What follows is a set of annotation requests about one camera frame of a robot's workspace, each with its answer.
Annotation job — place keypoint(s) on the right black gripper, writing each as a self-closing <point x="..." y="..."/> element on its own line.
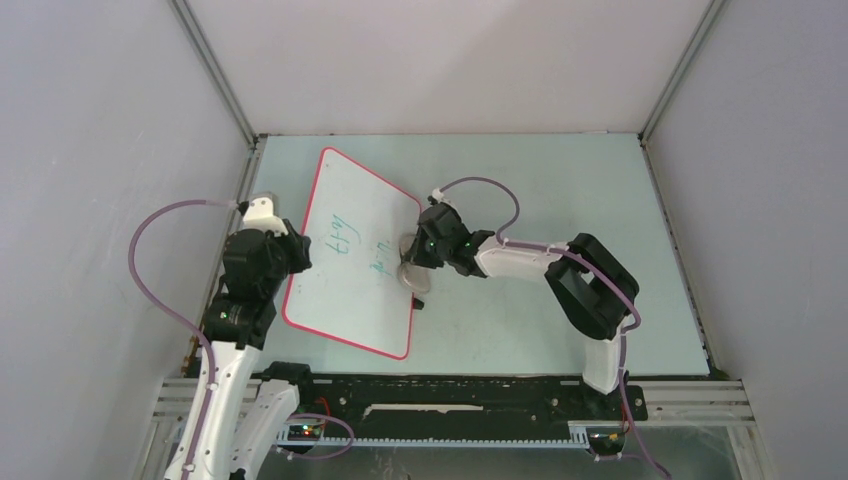
<point x="417" y="255"/>

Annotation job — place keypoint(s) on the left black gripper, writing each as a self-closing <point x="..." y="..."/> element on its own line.
<point x="300" y="245"/>

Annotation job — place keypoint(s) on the grey mesh sponge eraser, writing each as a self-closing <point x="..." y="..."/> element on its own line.
<point x="413" y="277"/>

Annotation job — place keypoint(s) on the pink-framed whiteboard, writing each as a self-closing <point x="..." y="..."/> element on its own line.
<point x="351" y="294"/>

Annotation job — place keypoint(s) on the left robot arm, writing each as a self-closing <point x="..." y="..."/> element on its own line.
<point x="218" y="443"/>

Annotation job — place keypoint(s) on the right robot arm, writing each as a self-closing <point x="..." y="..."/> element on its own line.
<point x="594" y="290"/>

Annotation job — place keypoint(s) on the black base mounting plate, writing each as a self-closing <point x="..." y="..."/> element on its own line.
<point x="469" y="408"/>

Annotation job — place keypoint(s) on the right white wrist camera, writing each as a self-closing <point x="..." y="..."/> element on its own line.
<point x="437" y="196"/>

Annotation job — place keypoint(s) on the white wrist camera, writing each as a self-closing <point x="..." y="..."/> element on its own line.
<point x="437" y="196"/>
<point x="259" y="213"/>

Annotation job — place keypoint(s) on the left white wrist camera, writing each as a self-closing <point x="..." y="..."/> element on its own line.
<point x="259" y="213"/>

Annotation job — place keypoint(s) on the left corner aluminium post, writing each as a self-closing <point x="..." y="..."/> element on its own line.
<point x="200" y="43"/>

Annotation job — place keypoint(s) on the corner aluminium post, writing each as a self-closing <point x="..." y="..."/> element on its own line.
<point x="688" y="57"/>
<point x="200" y="43"/>

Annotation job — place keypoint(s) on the aluminium frame rail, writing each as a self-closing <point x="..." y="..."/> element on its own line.
<point x="670" y="404"/>

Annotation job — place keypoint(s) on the right corner aluminium post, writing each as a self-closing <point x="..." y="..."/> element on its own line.
<point x="688" y="57"/>

